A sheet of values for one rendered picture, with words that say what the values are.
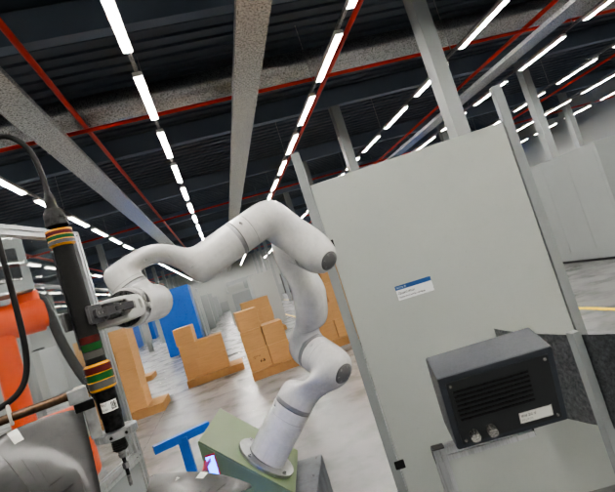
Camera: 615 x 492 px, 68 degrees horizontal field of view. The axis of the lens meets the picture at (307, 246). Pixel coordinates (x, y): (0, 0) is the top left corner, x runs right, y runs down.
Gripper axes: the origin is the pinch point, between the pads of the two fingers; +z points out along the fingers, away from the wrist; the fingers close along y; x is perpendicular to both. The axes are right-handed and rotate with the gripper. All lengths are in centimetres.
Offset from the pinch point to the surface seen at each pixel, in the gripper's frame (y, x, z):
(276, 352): 119, -127, -745
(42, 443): 15.3, -19.0, -2.8
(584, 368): -126, -77, -122
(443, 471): -53, -58, -34
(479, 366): -67, -36, -29
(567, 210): -521, -48, -913
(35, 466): 14.8, -21.6, 0.8
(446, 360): -61, -34, -35
